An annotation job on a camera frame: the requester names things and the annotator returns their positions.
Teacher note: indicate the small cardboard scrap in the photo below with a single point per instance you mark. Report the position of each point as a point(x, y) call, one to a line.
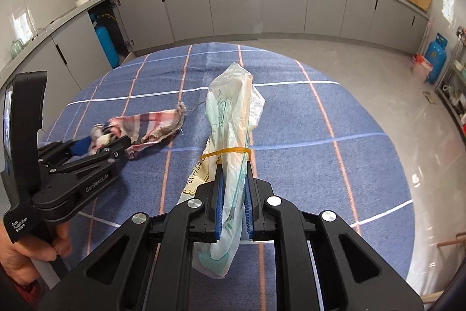
point(429, 96)

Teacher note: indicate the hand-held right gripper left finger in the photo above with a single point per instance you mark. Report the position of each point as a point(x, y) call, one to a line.
point(218, 205)

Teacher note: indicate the blue plaid tablecloth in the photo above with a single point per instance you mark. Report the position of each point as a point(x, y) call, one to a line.
point(309, 150)

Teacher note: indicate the wooden stick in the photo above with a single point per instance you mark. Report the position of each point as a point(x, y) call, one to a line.
point(449, 242)
point(431, 296)

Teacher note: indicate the metal shelf rack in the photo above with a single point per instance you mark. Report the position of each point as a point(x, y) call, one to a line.
point(455, 85)

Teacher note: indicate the white bin with red bag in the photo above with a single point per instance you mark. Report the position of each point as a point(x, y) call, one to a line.
point(421, 67)

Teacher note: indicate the blue gas cylinder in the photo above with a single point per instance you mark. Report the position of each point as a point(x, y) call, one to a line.
point(435, 57)
point(106, 45)

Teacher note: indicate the plaid cloth rag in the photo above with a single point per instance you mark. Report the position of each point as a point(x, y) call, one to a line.
point(153, 125)

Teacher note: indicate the yellow rubber band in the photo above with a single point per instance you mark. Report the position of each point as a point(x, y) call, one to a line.
point(225, 150)

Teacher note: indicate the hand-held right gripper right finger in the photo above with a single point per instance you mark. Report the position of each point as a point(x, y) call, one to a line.
point(249, 209)

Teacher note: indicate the white green plastic bag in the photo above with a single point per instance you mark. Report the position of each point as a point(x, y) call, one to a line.
point(229, 114)

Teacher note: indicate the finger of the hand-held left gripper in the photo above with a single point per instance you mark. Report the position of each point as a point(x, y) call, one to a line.
point(82, 147)
point(109, 150)

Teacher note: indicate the person's left hand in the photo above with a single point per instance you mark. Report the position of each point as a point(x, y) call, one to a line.
point(22, 260)

